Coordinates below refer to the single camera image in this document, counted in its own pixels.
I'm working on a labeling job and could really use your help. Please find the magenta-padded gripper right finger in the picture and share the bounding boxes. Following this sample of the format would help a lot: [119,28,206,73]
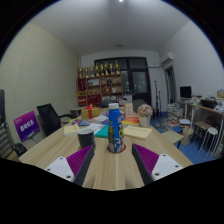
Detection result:
[131,143,184,186]

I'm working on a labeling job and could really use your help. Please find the small beige book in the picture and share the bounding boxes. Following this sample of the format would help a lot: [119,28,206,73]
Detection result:
[62,123,81,136]

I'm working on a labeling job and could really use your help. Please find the small upright card stand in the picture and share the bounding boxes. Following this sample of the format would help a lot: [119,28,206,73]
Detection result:
[123,102,135,118]

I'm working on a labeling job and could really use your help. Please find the black cup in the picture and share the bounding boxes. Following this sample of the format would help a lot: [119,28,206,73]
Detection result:
[76,127,96,150]

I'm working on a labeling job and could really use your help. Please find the flat round red coaster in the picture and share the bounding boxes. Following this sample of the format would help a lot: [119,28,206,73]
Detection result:
[106,143,127,155]

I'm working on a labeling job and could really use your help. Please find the black computer monitor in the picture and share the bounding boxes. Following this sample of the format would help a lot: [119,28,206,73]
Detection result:
[179,85,193,100]

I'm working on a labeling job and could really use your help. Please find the black office chair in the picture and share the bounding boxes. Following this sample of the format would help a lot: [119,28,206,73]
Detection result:
[36,103,78,137]

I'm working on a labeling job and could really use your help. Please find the wide beige book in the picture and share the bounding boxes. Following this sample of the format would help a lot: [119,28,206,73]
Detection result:
[122,124,154,141]

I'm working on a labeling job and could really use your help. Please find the white air conditioner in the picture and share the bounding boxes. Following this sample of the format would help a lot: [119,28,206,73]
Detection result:
[160,52,175,67]

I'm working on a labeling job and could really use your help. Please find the orange book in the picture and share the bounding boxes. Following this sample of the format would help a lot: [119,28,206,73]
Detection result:
[121,116,140,126]

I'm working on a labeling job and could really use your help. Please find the grey striped office chair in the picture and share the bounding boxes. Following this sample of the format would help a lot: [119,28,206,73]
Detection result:
[0,88,28,159]

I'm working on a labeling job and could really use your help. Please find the white paper sheet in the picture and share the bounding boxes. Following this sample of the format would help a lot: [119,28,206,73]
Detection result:
[85,122,106,133]

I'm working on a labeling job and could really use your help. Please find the wooden shelf unit with trophies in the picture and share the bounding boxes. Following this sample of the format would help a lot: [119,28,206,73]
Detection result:
[76,60,123,108]

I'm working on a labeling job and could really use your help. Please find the dark glass door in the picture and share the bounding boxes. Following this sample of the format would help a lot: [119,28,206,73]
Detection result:
[94,56,152,106]

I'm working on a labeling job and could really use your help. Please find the cluttered side desk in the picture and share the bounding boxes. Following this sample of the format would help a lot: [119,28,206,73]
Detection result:
[179,96,224,158]

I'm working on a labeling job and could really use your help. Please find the purple sign board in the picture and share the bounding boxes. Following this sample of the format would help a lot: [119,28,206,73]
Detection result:
[13,110,41,143]

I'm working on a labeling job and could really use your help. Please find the pink flowers in white pot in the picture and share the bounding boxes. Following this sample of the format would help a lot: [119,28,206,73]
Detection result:
[136,103,154,128]

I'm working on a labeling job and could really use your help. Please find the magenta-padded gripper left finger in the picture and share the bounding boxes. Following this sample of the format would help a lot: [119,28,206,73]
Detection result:
[44,143,96,187]

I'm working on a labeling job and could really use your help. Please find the black microphone stand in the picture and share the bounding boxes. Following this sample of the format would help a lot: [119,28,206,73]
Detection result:
[153,79,163,118]

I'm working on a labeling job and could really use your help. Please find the white round stool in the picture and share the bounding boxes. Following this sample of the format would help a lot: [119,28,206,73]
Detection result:
[199,126,219,158]

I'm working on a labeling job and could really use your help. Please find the brown wooden stool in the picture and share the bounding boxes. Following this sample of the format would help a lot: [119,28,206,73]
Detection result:
[191,120,209,141]

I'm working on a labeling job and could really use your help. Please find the yellow gift box red ribbon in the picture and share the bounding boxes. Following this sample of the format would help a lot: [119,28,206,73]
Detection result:
[80,103,101,120]

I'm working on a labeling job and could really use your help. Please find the blue white-capped drink bottle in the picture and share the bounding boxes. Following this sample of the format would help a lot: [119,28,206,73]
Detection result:
[107,102,126,153]

